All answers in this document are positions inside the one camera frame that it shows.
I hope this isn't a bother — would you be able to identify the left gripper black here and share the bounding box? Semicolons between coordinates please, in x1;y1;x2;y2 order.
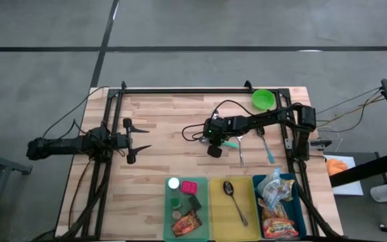
114;117;153;165

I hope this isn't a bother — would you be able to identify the black metal spoon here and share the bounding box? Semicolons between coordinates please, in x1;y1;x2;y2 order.
222;180;249;227

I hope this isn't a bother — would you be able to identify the pink paint case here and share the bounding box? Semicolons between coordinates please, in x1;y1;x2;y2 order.
180;180;198;195

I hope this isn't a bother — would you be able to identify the small black box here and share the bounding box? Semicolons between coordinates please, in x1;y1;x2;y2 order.
188;195;202;212

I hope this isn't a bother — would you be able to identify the blue white snack packet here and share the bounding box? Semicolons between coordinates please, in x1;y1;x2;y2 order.
255;167;287;211

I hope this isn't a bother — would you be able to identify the silver yellow snack packet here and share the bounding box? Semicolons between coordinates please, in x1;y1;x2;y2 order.
279;179;297;202

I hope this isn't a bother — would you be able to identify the small red orange packet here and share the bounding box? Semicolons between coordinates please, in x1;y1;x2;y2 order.
171;210;204;238

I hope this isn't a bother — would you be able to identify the maroon yellow snack packet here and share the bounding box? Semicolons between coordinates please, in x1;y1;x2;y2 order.
261;198;291;220

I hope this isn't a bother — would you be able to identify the orange red noodle packet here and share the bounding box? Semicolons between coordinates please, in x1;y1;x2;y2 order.
262;217;300;239

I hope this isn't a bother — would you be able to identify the all-silver metal spoon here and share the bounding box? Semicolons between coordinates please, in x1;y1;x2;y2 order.
235;134;245;168

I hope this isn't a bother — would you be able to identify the green plastic bowl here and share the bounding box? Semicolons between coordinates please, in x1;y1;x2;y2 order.
251;89;276;111

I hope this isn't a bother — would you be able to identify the green translucent tray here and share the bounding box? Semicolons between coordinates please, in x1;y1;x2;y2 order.
163;177;210;242

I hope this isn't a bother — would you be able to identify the yellow translucent tray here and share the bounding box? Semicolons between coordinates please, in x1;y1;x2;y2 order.
210;177;263;242

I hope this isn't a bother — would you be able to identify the dark teal tray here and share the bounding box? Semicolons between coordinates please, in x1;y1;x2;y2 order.
252;173;308;240

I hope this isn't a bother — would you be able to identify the orange object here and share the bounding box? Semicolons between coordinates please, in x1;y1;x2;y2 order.
325;158;349;177

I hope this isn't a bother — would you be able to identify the white paper sheet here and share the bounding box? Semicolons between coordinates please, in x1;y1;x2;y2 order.
324;155;365;196

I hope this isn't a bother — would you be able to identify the black diagonal stand beam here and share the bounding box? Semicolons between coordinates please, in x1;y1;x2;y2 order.
329;147;387;188

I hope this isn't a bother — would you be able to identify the teal-handled silver spoon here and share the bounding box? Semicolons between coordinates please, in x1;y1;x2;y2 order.
200;136;241;149

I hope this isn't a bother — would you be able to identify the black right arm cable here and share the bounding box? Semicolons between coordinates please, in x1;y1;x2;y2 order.
181;99;258;142

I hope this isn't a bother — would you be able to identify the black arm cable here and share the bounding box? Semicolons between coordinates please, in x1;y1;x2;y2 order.
181;99;258;142
42;85;110;140

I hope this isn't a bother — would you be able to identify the black aluminium table frame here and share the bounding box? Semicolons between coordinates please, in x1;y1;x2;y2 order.
55;80;344;242

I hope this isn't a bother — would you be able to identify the dark spoon with teal handle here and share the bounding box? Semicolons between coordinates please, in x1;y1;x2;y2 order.
256;126;276;165

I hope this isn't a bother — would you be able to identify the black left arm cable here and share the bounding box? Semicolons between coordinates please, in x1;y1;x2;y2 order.
42;85;110;140

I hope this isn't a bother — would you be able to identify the black cable bundle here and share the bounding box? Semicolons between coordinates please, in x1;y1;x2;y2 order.
57;157;112;241

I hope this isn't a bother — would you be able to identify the thin dark cable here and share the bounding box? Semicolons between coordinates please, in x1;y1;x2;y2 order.
316;87;382;116

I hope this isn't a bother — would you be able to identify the thin yellow cable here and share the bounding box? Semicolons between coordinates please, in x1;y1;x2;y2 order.
316;95;386;130

